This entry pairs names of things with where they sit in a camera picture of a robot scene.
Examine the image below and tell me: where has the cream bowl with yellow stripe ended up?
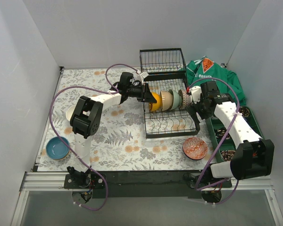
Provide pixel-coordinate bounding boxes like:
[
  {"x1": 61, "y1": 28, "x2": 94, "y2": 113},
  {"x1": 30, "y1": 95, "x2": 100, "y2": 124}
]
[{"x1": 148, "y1": 92, "x2": 163, "y2": 113}]

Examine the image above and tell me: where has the brown patterned bowl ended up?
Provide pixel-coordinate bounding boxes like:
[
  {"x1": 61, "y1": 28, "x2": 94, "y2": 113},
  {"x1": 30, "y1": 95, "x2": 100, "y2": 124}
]
[{"x1": 178, "y1": 90, "x2": 191, "y2": 110}]

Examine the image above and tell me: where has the mint green bowl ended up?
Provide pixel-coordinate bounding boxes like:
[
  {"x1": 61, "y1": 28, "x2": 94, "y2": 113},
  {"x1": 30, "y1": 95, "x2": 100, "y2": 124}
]
[{"x1": 168, "y1": 89, "x2": 182, "y2": 110}]

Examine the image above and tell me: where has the orange patterned bowl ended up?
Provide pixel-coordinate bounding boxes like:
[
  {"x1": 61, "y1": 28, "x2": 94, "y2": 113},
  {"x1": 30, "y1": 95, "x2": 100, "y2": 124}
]
[{"x1": 183, "y1": 137, "x2": 208, "y2": 160}]

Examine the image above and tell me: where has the black wire dish rack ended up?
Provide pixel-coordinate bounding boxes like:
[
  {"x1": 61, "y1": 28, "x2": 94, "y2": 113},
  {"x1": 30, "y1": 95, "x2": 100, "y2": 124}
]
[{"x1": 140, "y1": 48, "x2": 200, "y2": 138}]

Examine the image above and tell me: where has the white ribbed bowl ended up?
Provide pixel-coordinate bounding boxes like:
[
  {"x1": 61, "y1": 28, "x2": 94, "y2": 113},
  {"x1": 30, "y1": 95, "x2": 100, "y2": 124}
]
[{"x1": 66, "y1": 105, "x2": 75, "y2": 121}]

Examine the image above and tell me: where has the blue bowl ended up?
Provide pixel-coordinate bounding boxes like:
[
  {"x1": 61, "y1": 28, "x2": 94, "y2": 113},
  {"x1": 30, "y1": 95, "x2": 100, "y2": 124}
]
[{"x1": 45, "y1": 137, "x2": 69, "y2": 160}]

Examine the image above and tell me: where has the cream ceramic bowl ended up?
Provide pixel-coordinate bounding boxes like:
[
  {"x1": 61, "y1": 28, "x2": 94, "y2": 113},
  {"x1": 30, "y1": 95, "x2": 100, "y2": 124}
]
[{"x1": 160, "y1": 91, "x2": 173, "y2": 111}]

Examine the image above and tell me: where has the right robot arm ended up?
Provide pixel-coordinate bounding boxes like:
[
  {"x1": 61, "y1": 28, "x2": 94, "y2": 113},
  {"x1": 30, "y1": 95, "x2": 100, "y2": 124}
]
[{"x1": 185, "y1": 79, "x2": 275, "y2": 187}]

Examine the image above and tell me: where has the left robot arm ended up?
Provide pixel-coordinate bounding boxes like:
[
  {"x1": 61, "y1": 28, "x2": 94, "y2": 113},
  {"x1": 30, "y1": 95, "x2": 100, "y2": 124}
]
[{"x1": 67, "y1": 72, "x2": 157, "y2": 188}]

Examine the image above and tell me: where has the green shirt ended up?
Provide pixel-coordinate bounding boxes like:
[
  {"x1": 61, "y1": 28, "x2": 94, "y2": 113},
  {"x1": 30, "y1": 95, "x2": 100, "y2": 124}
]
[{"x1": 186, "y1": 56, "x2": 246, "y2": 105}]

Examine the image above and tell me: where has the green compartment tray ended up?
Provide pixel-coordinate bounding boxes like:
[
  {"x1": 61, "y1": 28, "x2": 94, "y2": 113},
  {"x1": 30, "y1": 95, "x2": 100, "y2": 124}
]
[{"x1": 206, "y1": 105, "x2": 264, "y2": 163}]

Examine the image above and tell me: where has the floral patterned table mat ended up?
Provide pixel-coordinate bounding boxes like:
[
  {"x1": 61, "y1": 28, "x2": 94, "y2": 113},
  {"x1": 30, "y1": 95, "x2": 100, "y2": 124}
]
[{"x1": 38, "y1": 68, "x2": 214, "y2": 171}]

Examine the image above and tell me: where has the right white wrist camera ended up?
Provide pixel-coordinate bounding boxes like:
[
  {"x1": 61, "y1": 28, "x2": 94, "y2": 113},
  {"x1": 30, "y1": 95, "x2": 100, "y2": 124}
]
[{"x1": 186, "y1": 86, "x2": 202, "y2": 103}]

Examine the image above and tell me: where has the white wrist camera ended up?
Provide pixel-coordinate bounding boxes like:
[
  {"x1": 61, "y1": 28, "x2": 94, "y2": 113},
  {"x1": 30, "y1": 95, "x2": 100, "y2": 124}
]
[
  {"x1": 137, "y1": 72, "x2": 149, "y2": 83},
  {"x1": 186, "y1": 86, "x2": 202, "y2": 103}
]

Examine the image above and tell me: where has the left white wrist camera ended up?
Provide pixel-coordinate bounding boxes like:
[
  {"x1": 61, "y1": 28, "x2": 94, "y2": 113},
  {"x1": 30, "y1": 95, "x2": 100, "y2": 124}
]
[{"x1": 137, "y1": 72, "x2": 149, "y2": 83}]

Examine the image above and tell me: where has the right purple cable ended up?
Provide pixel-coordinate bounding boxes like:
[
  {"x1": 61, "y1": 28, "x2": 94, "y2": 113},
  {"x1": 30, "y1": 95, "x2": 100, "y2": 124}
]
[{"x1": 187, "y1": 78, "x2": 241, "y2": 205}]

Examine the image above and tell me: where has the purple cable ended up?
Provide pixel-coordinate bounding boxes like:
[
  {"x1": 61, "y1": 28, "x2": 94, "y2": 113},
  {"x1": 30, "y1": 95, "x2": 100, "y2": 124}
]
[
  {"x1": 49, "y1": 63, "x2": 142, "y2": 211},
  {"x1": 187, "y1": 78, "x2": 241, "y2": 205}
]

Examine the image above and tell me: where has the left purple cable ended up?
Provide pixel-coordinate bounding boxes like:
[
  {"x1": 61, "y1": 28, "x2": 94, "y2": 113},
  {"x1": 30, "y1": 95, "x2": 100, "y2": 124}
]
[{"x1": 49, "y1": 63, "x2": 142, "y2": 211}]

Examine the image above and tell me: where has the aluminium front rail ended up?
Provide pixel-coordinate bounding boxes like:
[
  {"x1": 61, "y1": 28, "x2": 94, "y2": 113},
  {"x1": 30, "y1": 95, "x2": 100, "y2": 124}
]
[{"x1": 18, "y1": 170, "x2": 274, "y2": 191}]

